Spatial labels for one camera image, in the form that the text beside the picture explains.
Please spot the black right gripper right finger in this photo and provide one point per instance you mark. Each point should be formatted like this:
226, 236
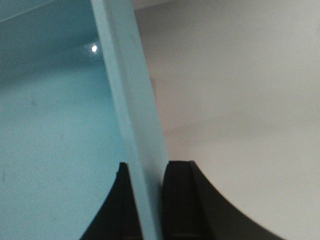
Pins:
193, 209

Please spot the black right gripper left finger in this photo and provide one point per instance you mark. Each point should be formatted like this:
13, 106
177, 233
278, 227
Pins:
117, 219

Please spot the light blue plastic box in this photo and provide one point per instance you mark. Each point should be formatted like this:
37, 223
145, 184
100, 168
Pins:
76, 100

